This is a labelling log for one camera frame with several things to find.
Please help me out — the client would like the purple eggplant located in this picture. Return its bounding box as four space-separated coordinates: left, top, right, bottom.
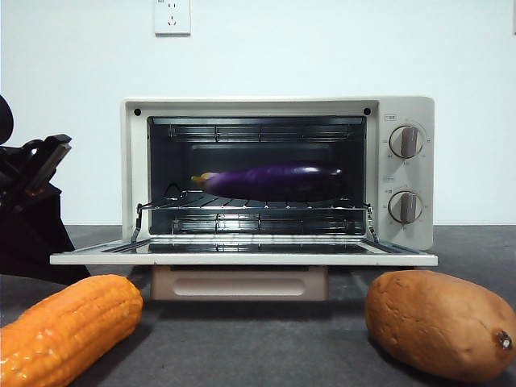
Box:
191 160 346 202

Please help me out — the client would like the white wall socket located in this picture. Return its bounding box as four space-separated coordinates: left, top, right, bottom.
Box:
154 0 191 37

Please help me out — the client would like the brown sweet potato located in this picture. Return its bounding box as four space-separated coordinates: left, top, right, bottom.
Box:
364 269 516 383

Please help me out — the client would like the oven timer knob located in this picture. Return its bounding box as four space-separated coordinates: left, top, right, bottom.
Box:
388 191 424 225

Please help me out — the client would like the oven temperature knob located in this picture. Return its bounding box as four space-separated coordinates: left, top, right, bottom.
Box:
389 125 424 159

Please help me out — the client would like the cream Toshiba toaster oven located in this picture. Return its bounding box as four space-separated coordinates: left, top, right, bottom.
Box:
120 95 436 254

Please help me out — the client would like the orange corn cob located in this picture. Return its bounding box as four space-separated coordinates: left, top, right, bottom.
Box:
0 273 144 387

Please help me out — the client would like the metal wire oven rack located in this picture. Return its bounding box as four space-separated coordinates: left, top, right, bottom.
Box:
135 183 374 213

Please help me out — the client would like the glass oven door with handle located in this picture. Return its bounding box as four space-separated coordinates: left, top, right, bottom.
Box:
49 237 439 302

